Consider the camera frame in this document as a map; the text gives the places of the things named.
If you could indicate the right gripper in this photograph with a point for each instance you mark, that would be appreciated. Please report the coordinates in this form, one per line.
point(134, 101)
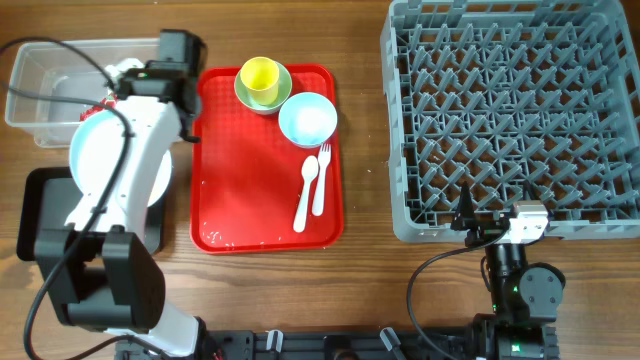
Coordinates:
point(465, 219)

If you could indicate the white napkin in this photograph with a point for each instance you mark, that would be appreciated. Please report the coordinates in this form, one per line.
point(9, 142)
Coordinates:
point(117, 70)

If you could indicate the red snack wrapper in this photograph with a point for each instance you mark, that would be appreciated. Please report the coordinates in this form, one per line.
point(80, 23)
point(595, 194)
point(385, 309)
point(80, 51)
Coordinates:
point(110, 100)

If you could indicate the light blue plate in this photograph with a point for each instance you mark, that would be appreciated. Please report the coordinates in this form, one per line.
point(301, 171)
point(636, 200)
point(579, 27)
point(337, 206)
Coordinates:
point(126, 154)

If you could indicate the light blue bowl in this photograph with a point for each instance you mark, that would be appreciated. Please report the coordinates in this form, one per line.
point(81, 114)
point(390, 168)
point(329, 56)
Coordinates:
point(308, 119)

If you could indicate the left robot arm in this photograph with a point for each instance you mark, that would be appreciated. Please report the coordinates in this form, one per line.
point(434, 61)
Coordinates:
point(98, 273)

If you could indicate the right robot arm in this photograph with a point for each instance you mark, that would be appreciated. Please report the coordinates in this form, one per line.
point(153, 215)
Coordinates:
point(525, 296)

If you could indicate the grey dishwasher rack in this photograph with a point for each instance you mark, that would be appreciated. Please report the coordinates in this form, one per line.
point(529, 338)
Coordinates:
point(495, 93)

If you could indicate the clear plastic waste bin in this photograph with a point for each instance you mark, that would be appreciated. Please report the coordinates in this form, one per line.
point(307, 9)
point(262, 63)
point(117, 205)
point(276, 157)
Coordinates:
point(50, 70)

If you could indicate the yellow plastic cup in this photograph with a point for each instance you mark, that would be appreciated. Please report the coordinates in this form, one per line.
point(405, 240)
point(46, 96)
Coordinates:
point(260, 76)

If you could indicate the green small saucer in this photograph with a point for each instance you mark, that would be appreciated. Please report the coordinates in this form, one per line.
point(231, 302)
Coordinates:
point(285, 87)

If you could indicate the red serving tray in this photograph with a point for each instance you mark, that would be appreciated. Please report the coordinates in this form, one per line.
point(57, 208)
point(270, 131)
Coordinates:
point(246, 179)

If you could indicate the white plastic spoon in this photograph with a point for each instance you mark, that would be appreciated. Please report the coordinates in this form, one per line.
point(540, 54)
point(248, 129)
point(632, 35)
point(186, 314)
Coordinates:
point(309, 172)

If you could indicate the white plastic fork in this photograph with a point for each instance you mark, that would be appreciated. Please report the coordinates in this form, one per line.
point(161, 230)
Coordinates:
point(324, 159)

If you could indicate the black rectangular tray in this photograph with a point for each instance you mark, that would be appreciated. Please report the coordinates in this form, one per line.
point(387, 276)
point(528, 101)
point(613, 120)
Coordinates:
point(51, 194)

